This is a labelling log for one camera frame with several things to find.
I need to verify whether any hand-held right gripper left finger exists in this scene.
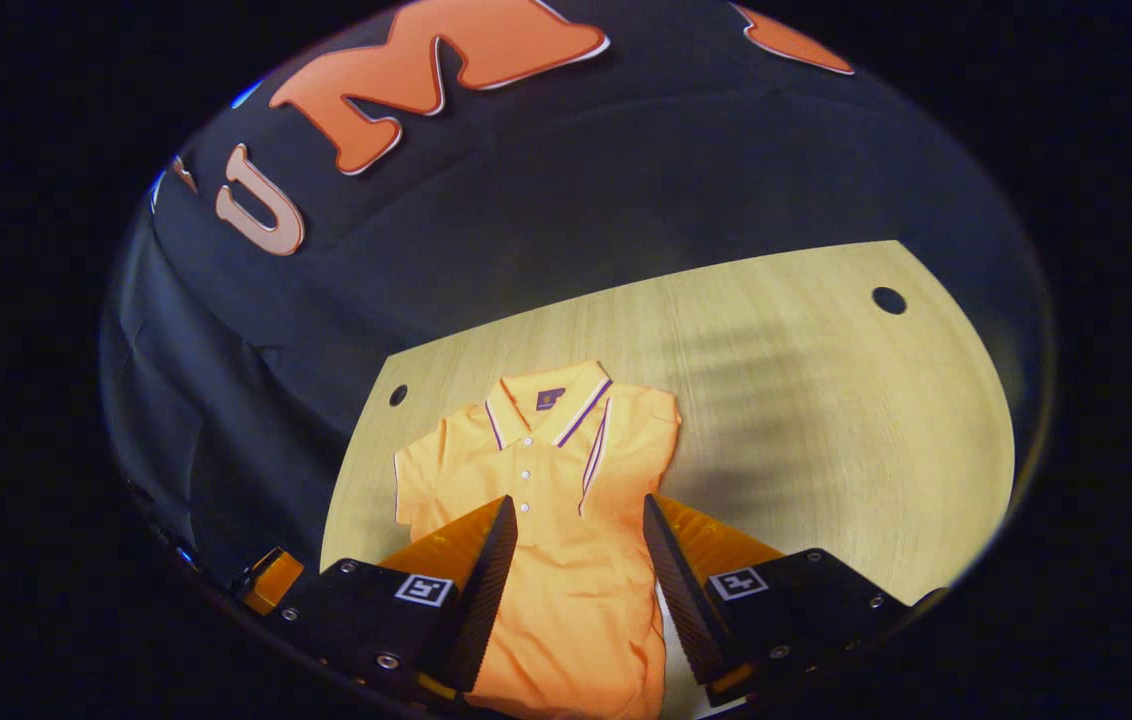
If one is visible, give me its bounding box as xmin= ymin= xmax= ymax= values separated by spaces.
xmin=266 ymin=495 xmax=519 ymax=701

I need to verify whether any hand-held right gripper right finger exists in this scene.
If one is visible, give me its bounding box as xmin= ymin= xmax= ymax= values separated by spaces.
xmin=642 ymin=493 xmax=947 ymax=709

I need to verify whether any orange T-shirt with striped collar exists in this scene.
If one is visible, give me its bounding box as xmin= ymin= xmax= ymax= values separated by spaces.
xmin=393 ymin=360 xmax=682 ymax=720

